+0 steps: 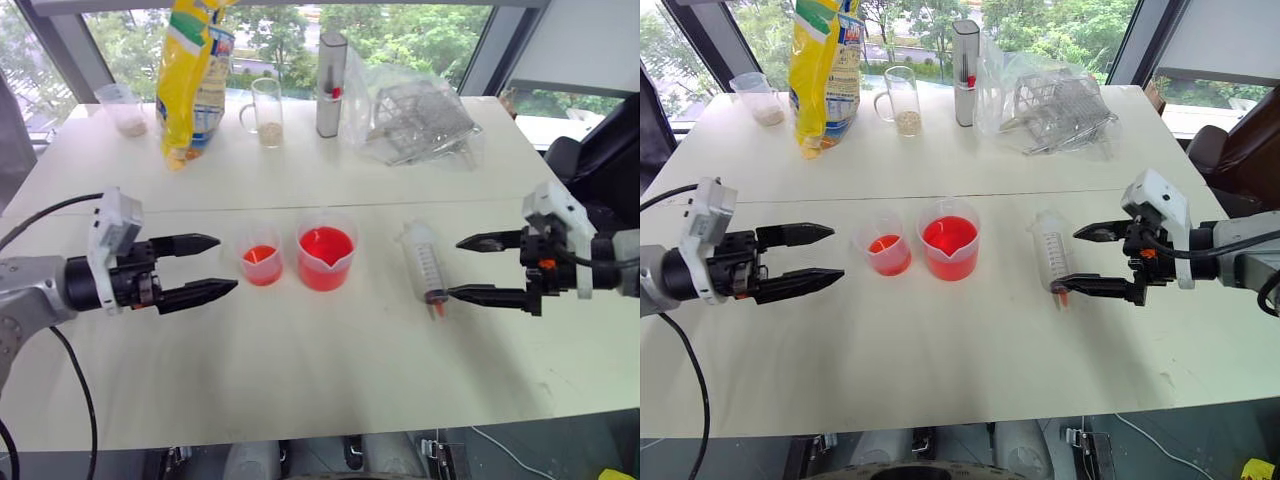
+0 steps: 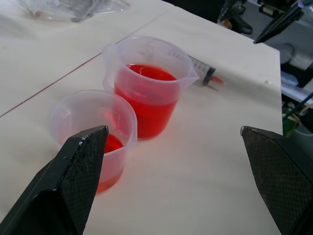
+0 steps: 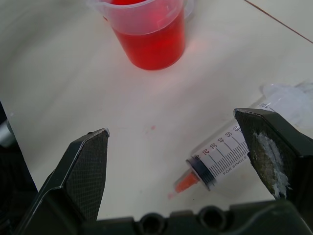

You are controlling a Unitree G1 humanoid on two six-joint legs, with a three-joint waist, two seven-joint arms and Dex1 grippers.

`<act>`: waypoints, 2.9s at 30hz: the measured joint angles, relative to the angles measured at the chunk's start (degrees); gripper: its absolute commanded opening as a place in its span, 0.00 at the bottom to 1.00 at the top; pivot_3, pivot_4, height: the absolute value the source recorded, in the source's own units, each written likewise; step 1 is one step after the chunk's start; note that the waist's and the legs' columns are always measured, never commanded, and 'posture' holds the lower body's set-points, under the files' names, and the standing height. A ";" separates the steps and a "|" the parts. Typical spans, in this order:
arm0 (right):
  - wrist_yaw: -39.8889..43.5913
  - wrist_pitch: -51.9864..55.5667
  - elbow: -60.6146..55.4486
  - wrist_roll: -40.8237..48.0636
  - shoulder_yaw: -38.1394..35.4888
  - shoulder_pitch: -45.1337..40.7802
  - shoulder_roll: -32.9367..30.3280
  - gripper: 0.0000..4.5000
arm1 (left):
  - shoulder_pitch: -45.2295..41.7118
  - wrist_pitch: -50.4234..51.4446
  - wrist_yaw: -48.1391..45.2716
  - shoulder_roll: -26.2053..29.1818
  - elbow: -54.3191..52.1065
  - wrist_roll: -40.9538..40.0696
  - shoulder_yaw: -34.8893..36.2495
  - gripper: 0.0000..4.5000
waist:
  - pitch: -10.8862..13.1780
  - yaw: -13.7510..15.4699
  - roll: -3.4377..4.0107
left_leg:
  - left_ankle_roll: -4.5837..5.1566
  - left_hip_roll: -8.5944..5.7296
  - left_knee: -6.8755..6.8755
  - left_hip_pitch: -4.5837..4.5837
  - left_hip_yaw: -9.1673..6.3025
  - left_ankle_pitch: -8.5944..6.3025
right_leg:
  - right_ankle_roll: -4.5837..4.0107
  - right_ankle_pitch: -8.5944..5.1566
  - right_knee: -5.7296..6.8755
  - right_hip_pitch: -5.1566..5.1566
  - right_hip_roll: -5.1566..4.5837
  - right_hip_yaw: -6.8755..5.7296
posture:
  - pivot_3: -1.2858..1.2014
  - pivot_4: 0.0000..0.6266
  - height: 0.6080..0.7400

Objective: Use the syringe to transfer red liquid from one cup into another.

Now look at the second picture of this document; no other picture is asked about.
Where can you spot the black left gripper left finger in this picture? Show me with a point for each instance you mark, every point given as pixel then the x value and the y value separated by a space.
pixel 61 186

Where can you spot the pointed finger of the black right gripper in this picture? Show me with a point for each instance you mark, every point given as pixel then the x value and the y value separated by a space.
pixel 278 23

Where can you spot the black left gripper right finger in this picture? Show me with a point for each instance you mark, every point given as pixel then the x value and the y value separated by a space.
pixel 281 181

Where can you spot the small clear measuring cup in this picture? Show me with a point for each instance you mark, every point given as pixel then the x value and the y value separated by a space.
pixel 80 115

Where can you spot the clear plastic syringe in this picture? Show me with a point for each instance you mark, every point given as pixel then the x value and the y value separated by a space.
pixel 203 69

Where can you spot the large clear measuring cup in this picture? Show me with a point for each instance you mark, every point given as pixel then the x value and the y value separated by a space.
pixel 146 98

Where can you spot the black shoe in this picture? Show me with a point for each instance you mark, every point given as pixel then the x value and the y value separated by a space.
pixel 240 23

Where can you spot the crumpled clear plastic bag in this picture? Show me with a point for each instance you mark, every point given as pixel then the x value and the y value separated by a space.
pixel 71 9

